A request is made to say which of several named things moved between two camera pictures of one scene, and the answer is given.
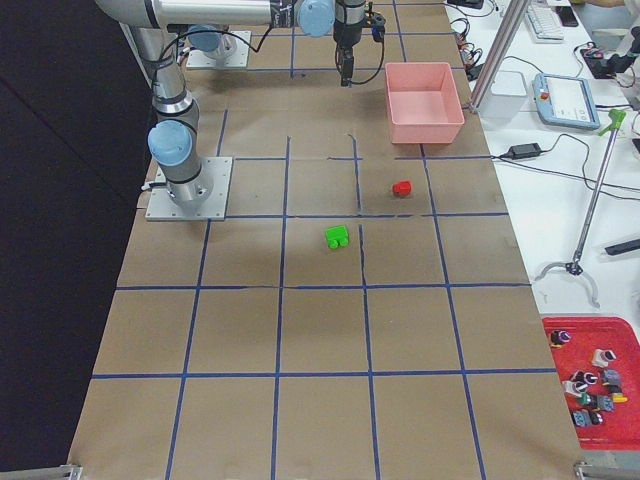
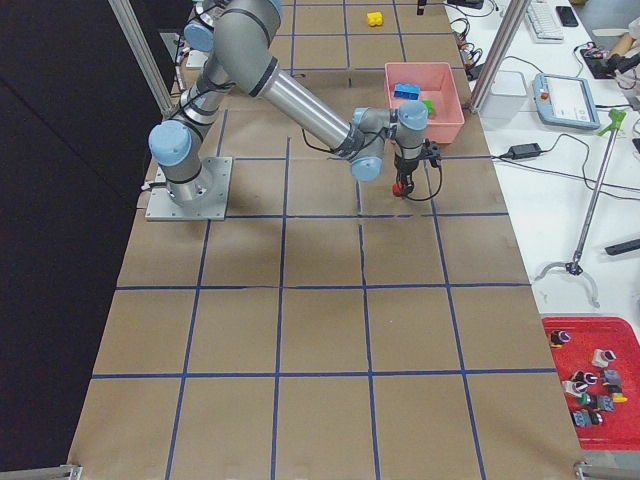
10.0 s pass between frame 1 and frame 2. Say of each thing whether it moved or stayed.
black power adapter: stayed
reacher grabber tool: stayed
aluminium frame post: stayed
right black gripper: moved
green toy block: moved
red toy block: stayed
